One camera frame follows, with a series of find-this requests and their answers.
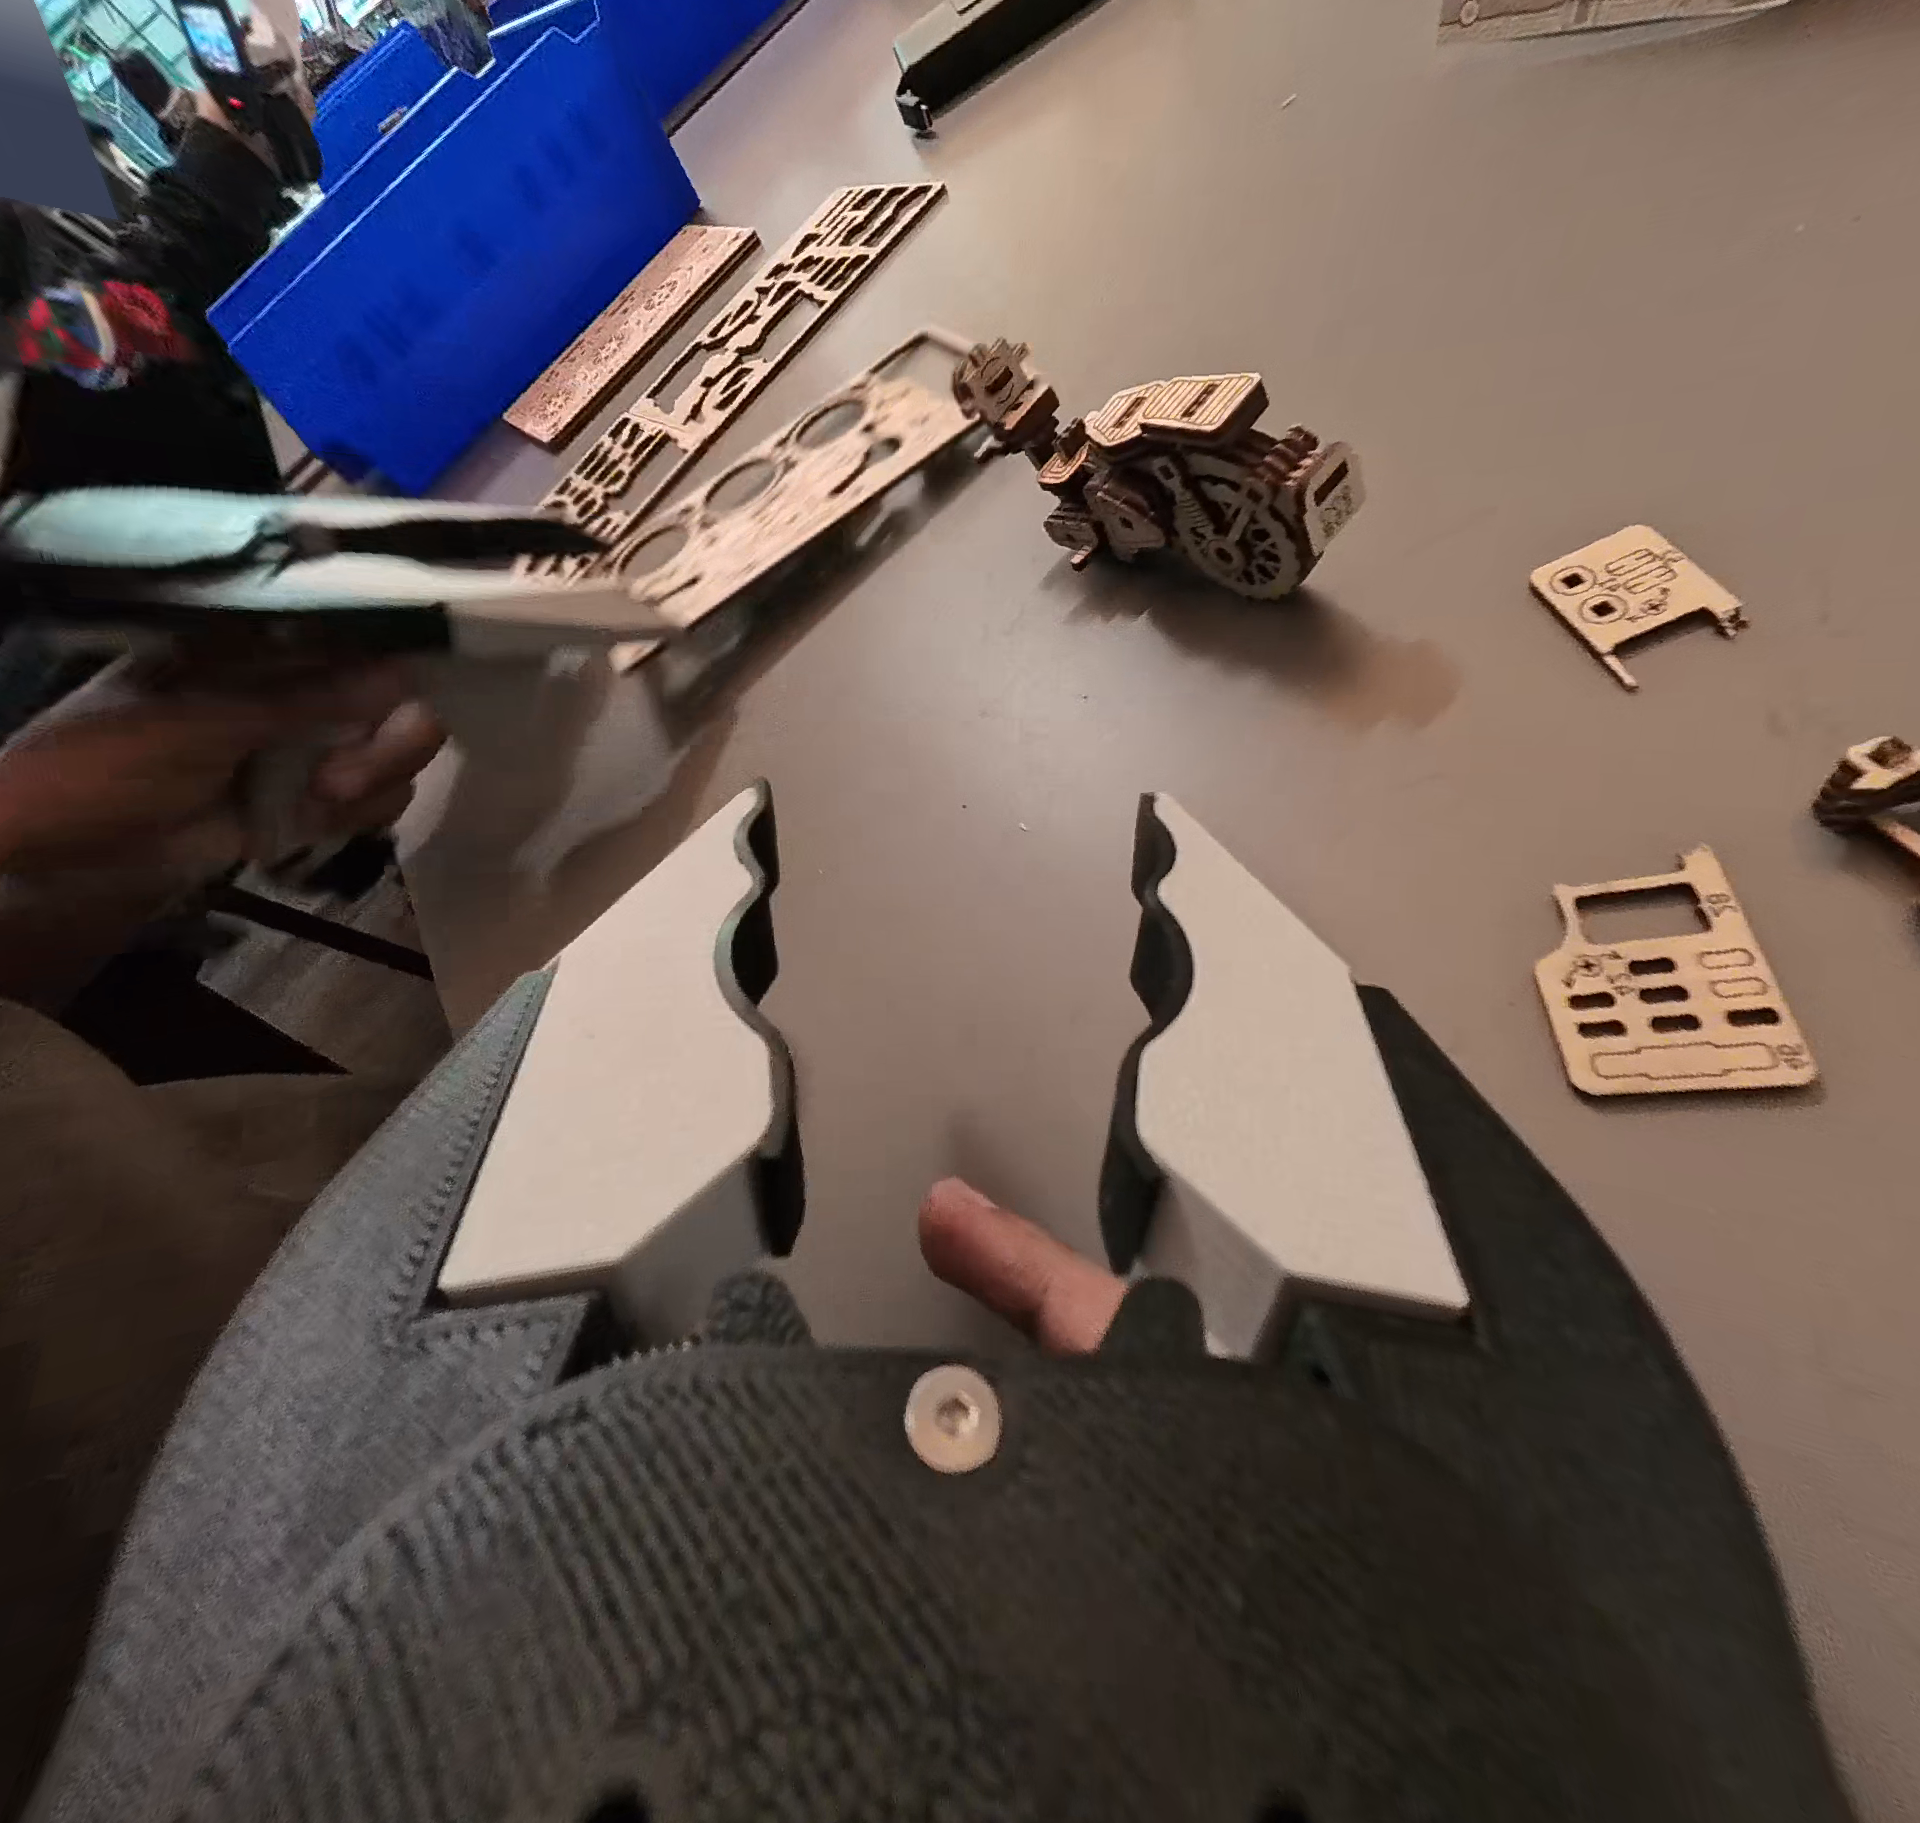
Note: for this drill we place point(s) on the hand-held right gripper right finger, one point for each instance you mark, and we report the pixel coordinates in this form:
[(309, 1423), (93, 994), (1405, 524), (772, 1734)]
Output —
[(1275, 1103)]

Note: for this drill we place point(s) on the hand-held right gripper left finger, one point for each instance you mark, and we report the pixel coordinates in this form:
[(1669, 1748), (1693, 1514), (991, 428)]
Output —
[(630, 1103)]

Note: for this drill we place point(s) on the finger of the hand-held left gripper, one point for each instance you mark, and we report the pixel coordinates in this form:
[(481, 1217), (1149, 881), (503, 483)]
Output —
[(150, 533), (511, 609)]

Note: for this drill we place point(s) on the wooden sheet with round holes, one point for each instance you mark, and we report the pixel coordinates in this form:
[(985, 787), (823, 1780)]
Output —
[(922, 406)]

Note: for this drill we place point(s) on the grey desk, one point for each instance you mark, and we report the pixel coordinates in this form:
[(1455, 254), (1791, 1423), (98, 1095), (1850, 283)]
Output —
[(1350, 279)]

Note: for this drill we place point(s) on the person's left hand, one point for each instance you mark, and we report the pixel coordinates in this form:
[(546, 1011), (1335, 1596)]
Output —
[(166, 788)]

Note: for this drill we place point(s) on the person's right hand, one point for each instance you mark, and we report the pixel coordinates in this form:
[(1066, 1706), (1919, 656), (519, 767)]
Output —
[(1021, 1259)]

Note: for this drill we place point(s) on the dark patterned cloth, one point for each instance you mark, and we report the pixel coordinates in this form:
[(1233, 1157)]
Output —
[(106, 338)]

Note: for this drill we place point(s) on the dark copper-coloured wooden sheet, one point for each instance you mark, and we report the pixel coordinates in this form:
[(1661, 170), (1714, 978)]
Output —
[(630, 338)]

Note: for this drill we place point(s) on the large blue plastic bin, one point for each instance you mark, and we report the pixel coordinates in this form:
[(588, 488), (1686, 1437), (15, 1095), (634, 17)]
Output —
[(450, 279)]

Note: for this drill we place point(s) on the wooden plate with slots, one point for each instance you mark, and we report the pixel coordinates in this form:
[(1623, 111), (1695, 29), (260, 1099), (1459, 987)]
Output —
[(1666, 1059)]

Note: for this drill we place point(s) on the black smartphone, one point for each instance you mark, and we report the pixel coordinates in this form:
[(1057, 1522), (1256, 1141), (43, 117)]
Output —
[(201, 16)]

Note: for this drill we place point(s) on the wooden motorcycle model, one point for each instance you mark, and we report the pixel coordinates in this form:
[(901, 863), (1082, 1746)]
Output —
[(1185, 481)]

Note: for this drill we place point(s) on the wooden plate with square holes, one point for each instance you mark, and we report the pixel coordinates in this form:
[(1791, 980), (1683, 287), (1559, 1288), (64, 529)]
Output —
[(1635, 586)]

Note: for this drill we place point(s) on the wooden clip-shaped part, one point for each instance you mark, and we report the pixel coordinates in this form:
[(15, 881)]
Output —
[(1867, 796)]

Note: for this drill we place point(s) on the long black box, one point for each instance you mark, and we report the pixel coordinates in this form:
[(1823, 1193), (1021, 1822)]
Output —
[(1021, 10)]

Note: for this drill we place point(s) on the cut-out wooden frame sheet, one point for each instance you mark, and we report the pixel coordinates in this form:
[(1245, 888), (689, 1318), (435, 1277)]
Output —
[(840, 226)]

